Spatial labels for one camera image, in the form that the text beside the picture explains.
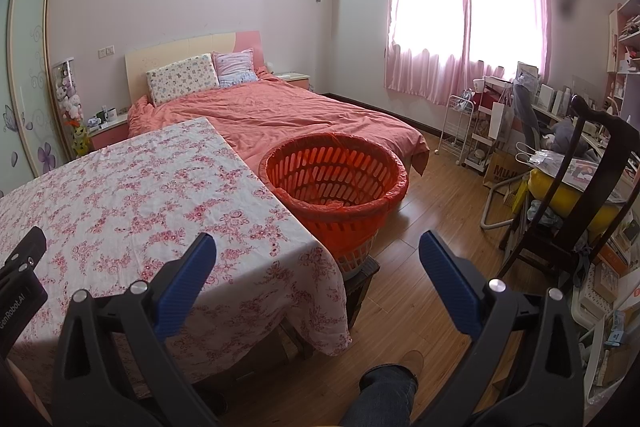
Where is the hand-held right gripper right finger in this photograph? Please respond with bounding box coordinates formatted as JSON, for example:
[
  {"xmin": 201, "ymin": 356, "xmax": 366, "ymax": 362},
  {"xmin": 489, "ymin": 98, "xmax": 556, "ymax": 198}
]
[{"xmin": 417, "ymin": 231, "xmax": 586, "ymax": 427}]

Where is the white storage trolley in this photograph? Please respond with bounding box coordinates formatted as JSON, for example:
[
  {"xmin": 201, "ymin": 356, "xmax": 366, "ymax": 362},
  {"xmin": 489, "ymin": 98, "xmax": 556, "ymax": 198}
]
[{"xmin": 465, "ymin": 77, "xmax": 512, "ymax": 172}]

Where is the brown cardboard box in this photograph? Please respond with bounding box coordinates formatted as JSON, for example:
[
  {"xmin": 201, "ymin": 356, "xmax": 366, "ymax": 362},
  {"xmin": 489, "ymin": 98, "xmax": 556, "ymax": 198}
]
[{"xmin": 487, "ymin": 152, "xmax": 531, "ymax": 198}]

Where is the pink floral tablecloth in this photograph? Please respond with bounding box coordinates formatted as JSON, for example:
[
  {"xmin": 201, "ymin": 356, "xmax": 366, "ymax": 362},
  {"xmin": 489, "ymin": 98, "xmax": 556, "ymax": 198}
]
[{"xmin": 0, "ymin": 117, "xmax": 351, "ymax": 403}]

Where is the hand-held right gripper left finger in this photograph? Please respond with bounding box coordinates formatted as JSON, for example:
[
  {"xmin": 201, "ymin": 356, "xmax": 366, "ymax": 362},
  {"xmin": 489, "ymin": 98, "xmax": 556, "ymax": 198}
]
[{"xmin": 52, "ymin": 232, "xmax": 218, "ymax": 427}]

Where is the person's brown shoe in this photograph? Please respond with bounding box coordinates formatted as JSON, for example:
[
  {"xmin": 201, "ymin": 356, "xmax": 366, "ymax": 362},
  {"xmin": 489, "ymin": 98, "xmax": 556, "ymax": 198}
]
[{"xmin": 390, "ymin": 349, "xmax": 425, "ymax": 378}]

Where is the person's left forearm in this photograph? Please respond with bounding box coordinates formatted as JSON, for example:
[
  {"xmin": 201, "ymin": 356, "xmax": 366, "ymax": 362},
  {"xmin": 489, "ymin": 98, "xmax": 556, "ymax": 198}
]
[{"xmin": 6, "ymin": 357, "xmax": 55, "ymax": 427}]

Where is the pink curtain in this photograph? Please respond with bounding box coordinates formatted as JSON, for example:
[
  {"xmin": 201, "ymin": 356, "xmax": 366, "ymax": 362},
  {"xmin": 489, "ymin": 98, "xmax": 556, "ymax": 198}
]
[{"xmin": 384, "ymin": 0, "xmax": 551, "ymax": 105}]

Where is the clear tube of plush toys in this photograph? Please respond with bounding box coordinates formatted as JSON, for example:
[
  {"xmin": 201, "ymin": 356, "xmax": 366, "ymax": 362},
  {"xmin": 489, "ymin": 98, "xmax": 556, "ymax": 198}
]
[{"xmin": 52, "ymin": 57, "xmax": 91, "ymax": 158}]

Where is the glass wardrobe with purple flowers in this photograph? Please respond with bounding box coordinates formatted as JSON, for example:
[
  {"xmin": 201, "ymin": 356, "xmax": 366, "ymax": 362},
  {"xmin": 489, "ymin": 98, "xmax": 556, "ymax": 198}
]
[{"xmin": 0, "ymin": 0, "xmax": 68, "ymax": 198}]

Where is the white wire rack cart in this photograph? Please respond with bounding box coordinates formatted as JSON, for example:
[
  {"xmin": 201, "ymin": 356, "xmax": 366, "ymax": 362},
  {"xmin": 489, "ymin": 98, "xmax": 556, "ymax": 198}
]
[{"xmin": 440, "ymin": 94, "xmax": 476, "ymax": 165}]

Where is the dark wooden chair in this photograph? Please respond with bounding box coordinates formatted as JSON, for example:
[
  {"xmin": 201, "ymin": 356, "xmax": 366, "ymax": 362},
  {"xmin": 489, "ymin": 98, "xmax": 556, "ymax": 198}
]
[{"xmin": 500, "ymin": 96, "xmax": 640, "ymax": 280}]

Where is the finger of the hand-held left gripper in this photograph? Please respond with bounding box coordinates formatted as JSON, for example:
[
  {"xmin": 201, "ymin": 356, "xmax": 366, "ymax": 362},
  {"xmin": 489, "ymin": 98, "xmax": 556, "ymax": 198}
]
[{"xmin": 0, "ymin": 227, "xmax": 48, "ymax": 280}]

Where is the white lattice basket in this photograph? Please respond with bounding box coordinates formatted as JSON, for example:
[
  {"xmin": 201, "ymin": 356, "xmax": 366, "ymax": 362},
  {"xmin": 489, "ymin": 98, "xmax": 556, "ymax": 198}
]
[{"xmin": 335, "ymin": 242, "xmax": 381, "ymax": 280}]

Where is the cream and pink headboard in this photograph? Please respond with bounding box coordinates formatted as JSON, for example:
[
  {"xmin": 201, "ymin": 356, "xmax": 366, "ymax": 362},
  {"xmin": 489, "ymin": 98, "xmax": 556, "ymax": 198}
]
[{"xmin": 125, "ymin": 31, "xmax": 262, "ymax": 105}]

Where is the bed with pink duvet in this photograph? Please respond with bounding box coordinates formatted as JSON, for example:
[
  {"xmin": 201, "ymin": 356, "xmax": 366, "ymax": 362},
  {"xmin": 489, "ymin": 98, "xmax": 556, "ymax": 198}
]
[{"xmin": 127, "ymin": 74, "xmax": 431, "ymax": 178}]

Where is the person's leg in jeans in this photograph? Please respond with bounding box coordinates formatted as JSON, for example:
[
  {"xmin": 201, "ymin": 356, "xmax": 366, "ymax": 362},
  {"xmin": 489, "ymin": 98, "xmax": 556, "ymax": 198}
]
[{"xmin": 340, "ymin": 364, "xmax": 418, "ymax": 427}]

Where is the orange plastic laundry basket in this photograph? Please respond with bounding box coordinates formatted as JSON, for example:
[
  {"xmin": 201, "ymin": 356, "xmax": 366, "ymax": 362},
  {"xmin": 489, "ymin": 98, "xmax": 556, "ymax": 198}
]
[{"xmin": 258, "ymin": 132, "xmax": 408, "ymax": 278}]

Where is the white floral pillow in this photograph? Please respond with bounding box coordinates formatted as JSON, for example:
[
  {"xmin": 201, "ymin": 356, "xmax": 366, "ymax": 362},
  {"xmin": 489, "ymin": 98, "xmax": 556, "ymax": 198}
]
[{"xmin": 146, "ymin": 53, "xmax": 221, "ymax": 106}]

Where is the white bookshelf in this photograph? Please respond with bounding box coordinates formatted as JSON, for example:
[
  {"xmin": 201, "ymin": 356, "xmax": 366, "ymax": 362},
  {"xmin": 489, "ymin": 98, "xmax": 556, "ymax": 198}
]
[{"xmin": 607, "ymin": 2, "xmax": 640, "ymax": 118}]

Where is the black stool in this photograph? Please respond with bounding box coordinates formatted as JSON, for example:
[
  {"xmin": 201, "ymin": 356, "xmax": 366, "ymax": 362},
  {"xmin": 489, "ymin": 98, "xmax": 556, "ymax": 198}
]
[{"xmin": 345, "ymin": 257, "xmax": 381, "ymax": 328}]

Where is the pink striped pillow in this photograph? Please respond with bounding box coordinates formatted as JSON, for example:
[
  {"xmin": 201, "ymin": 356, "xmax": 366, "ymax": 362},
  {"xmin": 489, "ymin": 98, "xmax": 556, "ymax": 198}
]
[{"xmin": 212, "ymin": 48, "xmax": 260, "ymax": 88}]

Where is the grey cloth bundle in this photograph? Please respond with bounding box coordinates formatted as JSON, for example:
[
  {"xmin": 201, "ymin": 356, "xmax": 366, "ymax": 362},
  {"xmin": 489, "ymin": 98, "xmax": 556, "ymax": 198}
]
[{"xmin": 547, "ymin": 117, "xmax": 591, "ymax": 155}]

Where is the white paper bag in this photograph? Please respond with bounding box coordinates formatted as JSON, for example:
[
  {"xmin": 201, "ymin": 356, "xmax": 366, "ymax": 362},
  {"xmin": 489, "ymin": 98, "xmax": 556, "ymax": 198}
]
[{"xmin": 489, "ymin": 102, "xmax": 516, "ymax": 140}]

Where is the pink and white nightstand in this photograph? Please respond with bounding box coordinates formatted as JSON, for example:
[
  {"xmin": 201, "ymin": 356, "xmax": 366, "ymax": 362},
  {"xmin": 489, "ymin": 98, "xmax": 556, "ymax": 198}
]
[
  {"xmin": 274, "ymin": 72, "xmax": 313, "ymax": 94},
  {"xmin": 87, "ymin": 112, "xmax": 130, "ymax": 151}
]

